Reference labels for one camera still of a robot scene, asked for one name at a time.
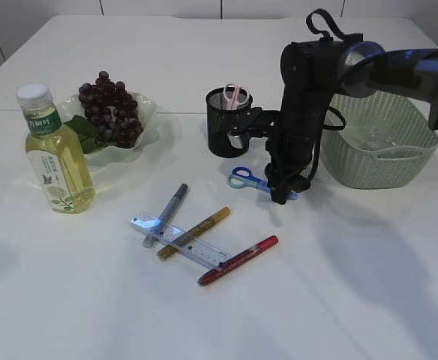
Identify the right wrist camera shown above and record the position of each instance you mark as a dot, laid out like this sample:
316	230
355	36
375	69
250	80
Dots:
252	123

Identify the yellow tea bottle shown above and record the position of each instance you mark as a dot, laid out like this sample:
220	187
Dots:
54	152

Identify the red marker pen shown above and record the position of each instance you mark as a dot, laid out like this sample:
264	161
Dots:
237	261

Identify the silver marker pen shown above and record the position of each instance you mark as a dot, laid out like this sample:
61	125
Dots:
165	217

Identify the purple artificial grape bunch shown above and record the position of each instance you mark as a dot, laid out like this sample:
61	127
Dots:
111	115

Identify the pale green woven basket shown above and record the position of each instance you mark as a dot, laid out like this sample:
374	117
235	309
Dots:
387	168

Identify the clear plastic ruler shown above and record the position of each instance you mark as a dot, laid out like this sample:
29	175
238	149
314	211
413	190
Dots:
199	251

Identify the blue scissors with cover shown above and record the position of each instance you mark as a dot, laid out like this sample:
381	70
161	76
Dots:
242	177

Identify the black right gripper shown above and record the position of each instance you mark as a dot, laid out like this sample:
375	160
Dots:
282	178

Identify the clear plastic sheet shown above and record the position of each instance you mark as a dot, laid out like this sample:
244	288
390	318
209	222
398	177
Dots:
372	138

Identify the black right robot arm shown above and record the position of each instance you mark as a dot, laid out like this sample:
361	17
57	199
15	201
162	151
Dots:
313	73

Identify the pink scissors with purple cover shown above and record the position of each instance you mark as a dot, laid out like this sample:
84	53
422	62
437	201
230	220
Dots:
235	96

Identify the black mesh pen holder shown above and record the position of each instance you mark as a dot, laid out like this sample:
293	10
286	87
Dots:
220	121

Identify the pale green wavy glass plate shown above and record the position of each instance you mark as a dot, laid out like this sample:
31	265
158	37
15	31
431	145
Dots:
102	156

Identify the gold marker pen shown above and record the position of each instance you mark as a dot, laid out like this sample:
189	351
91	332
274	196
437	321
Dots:
202	227

